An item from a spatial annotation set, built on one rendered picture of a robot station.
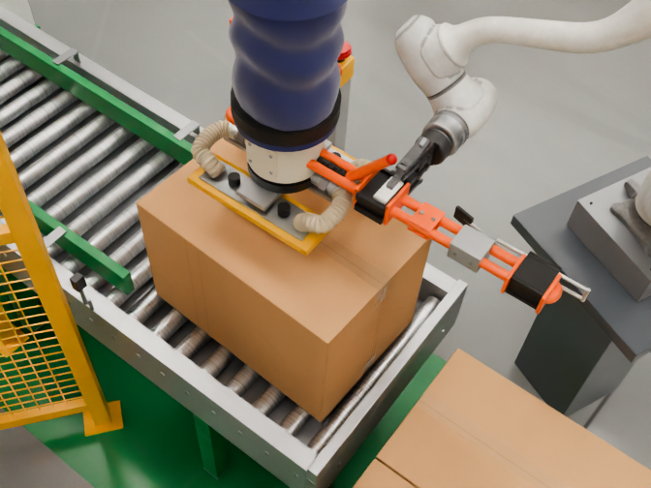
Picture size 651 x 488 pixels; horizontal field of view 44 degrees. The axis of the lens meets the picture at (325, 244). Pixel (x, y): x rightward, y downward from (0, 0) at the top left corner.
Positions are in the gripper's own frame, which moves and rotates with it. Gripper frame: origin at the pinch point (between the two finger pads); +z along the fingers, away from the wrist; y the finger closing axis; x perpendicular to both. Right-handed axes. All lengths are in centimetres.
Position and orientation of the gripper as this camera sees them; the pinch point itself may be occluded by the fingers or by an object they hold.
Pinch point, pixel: (387, 198)
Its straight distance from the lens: 165.8
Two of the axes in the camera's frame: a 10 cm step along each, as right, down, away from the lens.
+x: -8.1, -4.9, 3.3
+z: -5.9, 6.3, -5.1
